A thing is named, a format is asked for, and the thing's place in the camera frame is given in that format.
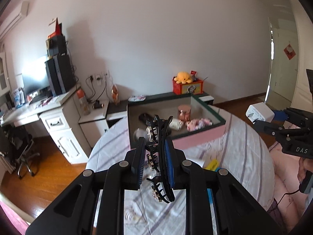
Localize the black computer monitor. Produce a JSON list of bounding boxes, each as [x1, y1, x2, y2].
[[22, 64, 50, 98]]

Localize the white door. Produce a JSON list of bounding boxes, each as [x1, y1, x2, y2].
[[271, 27, 299, 102]]

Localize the pink building block toy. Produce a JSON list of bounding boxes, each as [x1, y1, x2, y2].
[[186, 118, 213, 131]]

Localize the pink box with green rim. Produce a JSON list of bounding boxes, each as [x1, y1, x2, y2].
[[127, 94, 227, 151]]

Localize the white charger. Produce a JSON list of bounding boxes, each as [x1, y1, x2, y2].
[[246, 103, 275, 123]]

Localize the water bottle with orange cap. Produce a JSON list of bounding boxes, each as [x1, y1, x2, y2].
[[76, 89, 90, 115]]

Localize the red paper decoration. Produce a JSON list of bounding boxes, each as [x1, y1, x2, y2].
[[284, 43, 297, 60]]

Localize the person's right hand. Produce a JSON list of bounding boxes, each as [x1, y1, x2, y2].
[[297, 157, 313, 184]]

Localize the black power cable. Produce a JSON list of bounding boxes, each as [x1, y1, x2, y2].
[[85, 77, 97, 101], [99, 78, 109, 101]]

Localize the white air conditioner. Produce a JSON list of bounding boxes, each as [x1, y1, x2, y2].
[[0, 1, 29, 40]]

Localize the white glass-door cabinet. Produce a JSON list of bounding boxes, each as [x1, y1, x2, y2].
[[0, 51, 11, 96]]

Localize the blue white box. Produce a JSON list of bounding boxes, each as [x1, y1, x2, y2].
[[13, 87, 25, 108]]

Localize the black office chair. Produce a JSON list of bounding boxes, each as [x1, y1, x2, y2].
[[0, 125, 41, 179]]

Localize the black speaker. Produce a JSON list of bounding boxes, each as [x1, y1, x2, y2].
[[46, 35, 67, 59]]

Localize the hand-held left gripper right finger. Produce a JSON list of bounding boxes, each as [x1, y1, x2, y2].
[[164, 136, 282, 235]]

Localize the silver ball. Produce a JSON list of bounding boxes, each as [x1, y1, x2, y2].
[[133, 128, 147, 143]]

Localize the rose gold jar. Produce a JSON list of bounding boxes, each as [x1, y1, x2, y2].
[[178, 105, 192, 121]]

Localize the white desk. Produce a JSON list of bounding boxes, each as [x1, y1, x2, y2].
[[0, 86, 90, 164]]

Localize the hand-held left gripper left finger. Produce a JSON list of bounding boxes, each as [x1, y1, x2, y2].
[[26, 137, 147, 235]]

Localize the pink bedding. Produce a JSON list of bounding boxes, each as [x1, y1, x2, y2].
[[0, 142, 313, 235]]

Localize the yellow highlighter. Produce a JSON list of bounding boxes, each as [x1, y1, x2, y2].
[[205, 159, 219, 170]]

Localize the white nightstand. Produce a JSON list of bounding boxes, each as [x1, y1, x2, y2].
[[78, 100, 110, 150]]

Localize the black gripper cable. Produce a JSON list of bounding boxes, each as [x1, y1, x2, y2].
[[275, 188, 302, 206]]

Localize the black remote control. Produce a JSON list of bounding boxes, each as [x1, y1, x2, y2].
[[139, 113, 156, 125]]

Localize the black hair clip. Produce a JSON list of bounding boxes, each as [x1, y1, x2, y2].
[[145, 115, 175, 203]]

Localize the yellow octopus plush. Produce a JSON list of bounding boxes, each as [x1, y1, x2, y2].
[[174, 72, 193, 84]]

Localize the black keyboard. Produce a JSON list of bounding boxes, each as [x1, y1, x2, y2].
[[29, 94, 53, 104]]

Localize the white cylindrical roll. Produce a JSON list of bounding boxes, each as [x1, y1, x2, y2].
[[170, 118, 184, 130]]

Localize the orange patterned ornament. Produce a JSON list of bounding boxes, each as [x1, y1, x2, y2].
[[111, 84, 120, 104]]

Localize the magazines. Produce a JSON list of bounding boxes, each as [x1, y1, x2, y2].
[[34, 97, 60, 109]]

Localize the black computer tower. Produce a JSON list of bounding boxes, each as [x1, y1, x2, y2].
[[45, 54, 76, 97]]

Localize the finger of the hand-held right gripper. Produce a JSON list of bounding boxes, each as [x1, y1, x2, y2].
[[273, 107, 313, 131], [254, 119, 294, 142]]

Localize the red orange storage box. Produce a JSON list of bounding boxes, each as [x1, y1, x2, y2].
[[172, 78, 204, 95]]

